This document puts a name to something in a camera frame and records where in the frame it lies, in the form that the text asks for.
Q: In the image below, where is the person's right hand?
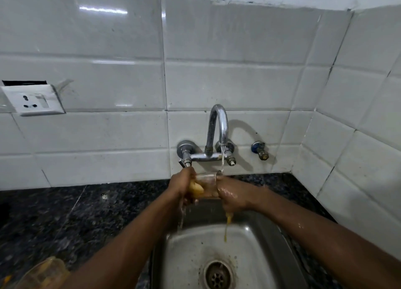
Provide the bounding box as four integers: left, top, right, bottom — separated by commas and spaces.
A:
216, 175, 270, 215

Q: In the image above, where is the person's left hand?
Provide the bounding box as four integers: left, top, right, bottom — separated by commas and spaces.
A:
168, 167, 198, 206

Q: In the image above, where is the yellow sponge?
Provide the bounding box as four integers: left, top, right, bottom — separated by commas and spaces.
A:
188, 182, 205, 199

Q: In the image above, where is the clear drinking glass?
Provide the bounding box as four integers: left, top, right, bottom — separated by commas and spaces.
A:
194, 172, 220, 200

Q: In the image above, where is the person's right forearm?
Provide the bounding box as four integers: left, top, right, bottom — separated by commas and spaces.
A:
252, 187, 401, 289

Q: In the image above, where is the person's left forearm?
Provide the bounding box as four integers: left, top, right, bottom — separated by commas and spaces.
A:
61, 188, 185, 289

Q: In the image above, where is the stainless steel sink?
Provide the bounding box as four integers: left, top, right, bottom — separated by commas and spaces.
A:
150, 200, 309, 289

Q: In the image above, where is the sink drain strainer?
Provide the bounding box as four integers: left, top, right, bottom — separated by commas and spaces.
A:
203, 260, 234, 289

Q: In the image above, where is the clear plastic container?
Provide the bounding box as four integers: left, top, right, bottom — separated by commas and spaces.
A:
9, 256, 70, 289

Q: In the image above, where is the chrome wall faucet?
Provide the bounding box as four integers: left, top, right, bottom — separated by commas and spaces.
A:
176, 104, 237, 168

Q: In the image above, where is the small brass wall tap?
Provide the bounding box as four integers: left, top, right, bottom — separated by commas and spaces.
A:
251, 141, 269, 161

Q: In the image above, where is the white wall power socket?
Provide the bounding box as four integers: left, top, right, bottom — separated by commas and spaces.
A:
0, 84, 66, 116

